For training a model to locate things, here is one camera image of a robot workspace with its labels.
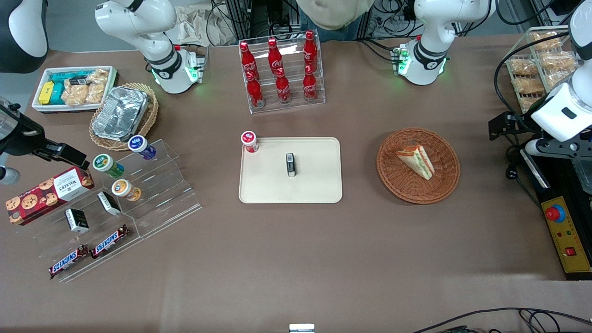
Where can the red cola bottle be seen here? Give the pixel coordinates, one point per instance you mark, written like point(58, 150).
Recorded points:
point(310, 85)
point(255, 90)
point(249, 60)
point(275, 58)
point(282, 88)
point(310, 51)

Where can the round brown wicker basket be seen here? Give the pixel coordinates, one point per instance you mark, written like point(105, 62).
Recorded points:
point(393, 178)

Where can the triangle sandwich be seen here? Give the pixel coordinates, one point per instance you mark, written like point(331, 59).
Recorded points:
point(417, 160)

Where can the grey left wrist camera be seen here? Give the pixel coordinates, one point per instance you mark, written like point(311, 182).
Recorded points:
point(559, 148)

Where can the green drink can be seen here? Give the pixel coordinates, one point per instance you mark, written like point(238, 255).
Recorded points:
point(107, 165)

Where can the black sealing machine yellow panel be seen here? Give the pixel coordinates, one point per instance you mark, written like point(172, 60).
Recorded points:
point(573, 240)

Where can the clear acrylic stepped display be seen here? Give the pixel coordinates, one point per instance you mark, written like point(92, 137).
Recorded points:
point(166, 194)

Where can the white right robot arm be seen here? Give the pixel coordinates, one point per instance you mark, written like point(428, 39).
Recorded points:
point(138, 18)

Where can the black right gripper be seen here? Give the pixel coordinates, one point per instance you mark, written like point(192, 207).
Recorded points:
point(22, 138)

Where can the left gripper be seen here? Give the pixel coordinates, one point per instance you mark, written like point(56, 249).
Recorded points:
point(517, 123)

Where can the red emergency stop button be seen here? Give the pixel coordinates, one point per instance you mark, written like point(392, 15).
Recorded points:
point(554, 213)

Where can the beige plastic tray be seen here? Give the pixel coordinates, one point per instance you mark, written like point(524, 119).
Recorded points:
point(314, 185)

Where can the purple drink can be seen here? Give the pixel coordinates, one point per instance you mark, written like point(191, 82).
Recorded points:
point(141, 146)

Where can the silver foil tray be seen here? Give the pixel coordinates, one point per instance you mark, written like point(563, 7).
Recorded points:
point(120, 113)

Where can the small silver device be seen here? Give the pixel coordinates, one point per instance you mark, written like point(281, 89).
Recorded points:
point(301, 328)

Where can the red cookie box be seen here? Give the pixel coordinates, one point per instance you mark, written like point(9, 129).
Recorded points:
point(46, 194)

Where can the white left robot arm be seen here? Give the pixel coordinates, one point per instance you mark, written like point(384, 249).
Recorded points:
point(434, 23)

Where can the clear acrylic bottle rack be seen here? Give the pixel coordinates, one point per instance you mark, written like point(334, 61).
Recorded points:
point(296, 107)

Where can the white rectangular bin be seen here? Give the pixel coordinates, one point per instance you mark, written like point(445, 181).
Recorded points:
point(41, 107)

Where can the teal snack box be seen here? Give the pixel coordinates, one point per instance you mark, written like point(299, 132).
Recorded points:
point(67, 75)
point(58, 94)

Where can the crumpled beige paper bag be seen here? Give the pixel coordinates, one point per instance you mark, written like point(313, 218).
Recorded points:
point(194, 25)

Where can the orange drink can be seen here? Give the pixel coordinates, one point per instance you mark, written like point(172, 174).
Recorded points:
point(126, 189)

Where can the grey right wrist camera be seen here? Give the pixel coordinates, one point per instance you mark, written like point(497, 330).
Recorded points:
point(8, 175)

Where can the yellow snack box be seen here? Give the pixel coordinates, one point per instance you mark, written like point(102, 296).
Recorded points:
point(46, 93)

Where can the brown snickers bar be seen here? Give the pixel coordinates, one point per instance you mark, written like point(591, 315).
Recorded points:
point(68, 262)
point(110, 241)

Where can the clear bag of crackers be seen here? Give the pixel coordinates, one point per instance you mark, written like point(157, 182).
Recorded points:
point(75, 95)
point(97, 85)

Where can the wrapped bread pack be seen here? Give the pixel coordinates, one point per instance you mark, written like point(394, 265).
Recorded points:
point(557, 60)
point(522, 67)
point(528, 104)
point(528, 85)
point(545, 40)
point(555, 78)

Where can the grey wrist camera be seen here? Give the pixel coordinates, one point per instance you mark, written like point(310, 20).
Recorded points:
point(559, 148)
point(8, 175)

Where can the small black silver box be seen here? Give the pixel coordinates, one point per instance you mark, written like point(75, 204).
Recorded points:
point(290, 164)

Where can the light oval wicker basket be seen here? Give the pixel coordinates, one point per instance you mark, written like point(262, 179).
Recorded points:
point(150, 118)

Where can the small black white box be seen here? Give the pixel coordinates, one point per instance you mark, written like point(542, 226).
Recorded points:
point(109, 203)
point(77, 220)

